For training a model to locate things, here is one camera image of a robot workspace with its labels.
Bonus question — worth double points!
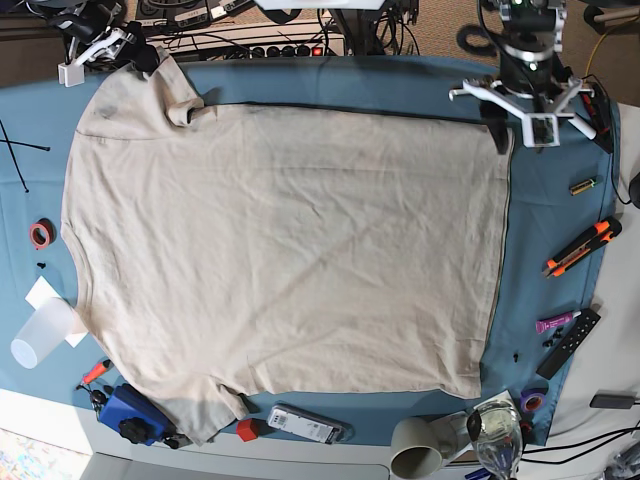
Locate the white marker pen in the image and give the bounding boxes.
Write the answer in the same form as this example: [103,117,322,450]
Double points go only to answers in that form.
[569,115,597,140]

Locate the black keys with clip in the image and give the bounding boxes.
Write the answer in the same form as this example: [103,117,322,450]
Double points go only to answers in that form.
[162,433,192,450]

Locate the dark grey power adapter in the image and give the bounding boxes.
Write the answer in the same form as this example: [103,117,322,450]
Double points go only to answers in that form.
[589,393,639,410]

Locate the blue box with knob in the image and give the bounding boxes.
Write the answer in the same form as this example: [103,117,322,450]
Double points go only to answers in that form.
[98,384,170,446]

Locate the translucent plastic cup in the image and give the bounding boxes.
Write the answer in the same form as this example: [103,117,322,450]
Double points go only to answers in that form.
[10,297,79,369]

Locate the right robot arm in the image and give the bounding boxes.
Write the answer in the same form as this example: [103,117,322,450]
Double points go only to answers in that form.
[24,0,161,74]

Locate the wine glass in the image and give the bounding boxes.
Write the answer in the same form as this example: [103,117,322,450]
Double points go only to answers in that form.
[466,400,524,480]

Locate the red black hand tool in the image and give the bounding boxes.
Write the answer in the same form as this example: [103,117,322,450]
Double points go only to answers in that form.
[580,83,613,154]

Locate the purple tape roll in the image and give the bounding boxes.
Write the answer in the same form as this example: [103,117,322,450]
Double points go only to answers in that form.
[520,387,547,413]

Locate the grey-green mug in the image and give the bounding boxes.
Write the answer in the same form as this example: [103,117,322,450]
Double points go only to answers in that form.
[389,417,457,479]

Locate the orange black utility knife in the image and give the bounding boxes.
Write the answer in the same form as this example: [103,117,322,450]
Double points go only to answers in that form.
[543,216,622,278]

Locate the gold AA battery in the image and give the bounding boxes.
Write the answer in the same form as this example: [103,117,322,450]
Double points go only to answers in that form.
[569,177,598,196]

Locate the red tape roll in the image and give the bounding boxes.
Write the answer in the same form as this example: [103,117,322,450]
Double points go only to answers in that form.
[29,218,56,250]

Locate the purple glue tube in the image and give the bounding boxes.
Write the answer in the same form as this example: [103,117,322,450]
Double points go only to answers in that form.
[535,310,581,334]

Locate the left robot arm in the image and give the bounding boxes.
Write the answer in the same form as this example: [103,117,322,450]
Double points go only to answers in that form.
[449,1,597,154]

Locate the beige T-shirt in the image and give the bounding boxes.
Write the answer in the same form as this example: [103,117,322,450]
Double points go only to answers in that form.
[60,57,511,444]

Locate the clear plastic packaged item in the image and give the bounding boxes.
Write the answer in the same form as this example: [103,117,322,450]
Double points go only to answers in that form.
[267,403,353,445]

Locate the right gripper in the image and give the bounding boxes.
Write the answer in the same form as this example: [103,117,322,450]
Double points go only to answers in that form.
[69,21,160,74]

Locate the red cube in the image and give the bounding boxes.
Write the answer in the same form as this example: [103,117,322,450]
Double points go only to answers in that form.
[235,418,261,442]

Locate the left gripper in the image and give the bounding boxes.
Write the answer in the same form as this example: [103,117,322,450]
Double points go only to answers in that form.
[448,53,595,155]

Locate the white paper sheet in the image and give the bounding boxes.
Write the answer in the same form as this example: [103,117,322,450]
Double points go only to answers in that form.
[25,276,88,348]

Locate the black computer mouse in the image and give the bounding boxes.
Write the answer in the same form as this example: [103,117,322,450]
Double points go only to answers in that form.
[628,173,640,209]

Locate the black remote control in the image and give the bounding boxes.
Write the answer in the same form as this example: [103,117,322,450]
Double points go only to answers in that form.
[536,308,601,380]

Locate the orange small screwdriver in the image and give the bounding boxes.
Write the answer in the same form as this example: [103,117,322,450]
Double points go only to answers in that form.
[76,359,113,390]

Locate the black power strip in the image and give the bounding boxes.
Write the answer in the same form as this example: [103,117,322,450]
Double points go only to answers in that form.
[248,38,346,59]

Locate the black cable tie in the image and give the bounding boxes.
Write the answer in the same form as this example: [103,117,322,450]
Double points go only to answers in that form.
[0,140,51,152]
[0,120,30,194]

